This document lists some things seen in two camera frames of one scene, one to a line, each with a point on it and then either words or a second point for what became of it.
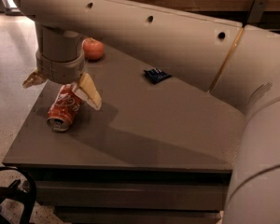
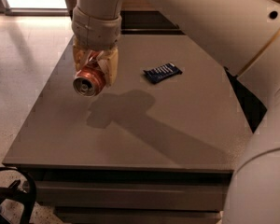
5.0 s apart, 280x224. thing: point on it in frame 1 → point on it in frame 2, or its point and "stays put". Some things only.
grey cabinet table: [159, 150] stays put
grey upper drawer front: [132, 194] stays put
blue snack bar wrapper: [156, 75] stays put
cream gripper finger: [35, 77] → [80, 55]
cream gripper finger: [87, 91] → [108, 60]
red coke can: [63, 109] → [91, 78]
